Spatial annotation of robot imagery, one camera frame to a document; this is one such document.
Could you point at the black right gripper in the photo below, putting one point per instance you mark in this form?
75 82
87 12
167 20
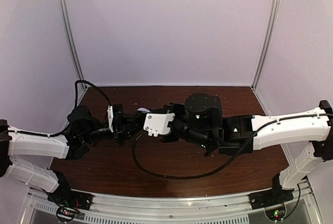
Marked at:
166 109

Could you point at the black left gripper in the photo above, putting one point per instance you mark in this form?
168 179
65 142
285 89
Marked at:
122 126

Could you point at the lilac earbud charging case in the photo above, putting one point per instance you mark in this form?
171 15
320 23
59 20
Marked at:
145 110

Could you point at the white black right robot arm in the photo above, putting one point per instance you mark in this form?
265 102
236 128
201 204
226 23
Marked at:
199 121

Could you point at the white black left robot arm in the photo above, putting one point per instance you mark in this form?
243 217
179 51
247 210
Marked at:
73 143

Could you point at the black earbud front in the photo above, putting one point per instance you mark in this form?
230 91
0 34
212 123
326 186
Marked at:
207 155

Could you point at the left controller circuit board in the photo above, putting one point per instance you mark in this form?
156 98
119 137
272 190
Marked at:
66 214

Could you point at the controller circuit board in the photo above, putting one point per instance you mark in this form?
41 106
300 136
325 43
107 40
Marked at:
275 214
66 214

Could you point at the right controller circuit board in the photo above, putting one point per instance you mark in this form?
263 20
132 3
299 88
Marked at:
275 214

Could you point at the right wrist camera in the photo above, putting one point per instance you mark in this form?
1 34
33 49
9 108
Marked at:
155 124

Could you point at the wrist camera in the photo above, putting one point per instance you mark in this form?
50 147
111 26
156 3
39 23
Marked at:
113 113
155 124

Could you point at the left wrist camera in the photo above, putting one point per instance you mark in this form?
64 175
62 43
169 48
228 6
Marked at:
113 113

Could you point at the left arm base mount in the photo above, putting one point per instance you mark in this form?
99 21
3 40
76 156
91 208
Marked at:
64 195

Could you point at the aluminium front rail frame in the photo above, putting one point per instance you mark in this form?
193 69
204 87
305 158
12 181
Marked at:
230 208

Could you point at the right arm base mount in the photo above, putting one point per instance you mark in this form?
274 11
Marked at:
274 196

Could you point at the left aluminium corner post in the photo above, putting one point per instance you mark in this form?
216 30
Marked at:
70 39

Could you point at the aluminium corner post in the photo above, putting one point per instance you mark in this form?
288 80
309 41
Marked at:
275 5
70 39

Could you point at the right aluminium corner post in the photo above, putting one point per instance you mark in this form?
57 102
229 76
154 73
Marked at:
275 5

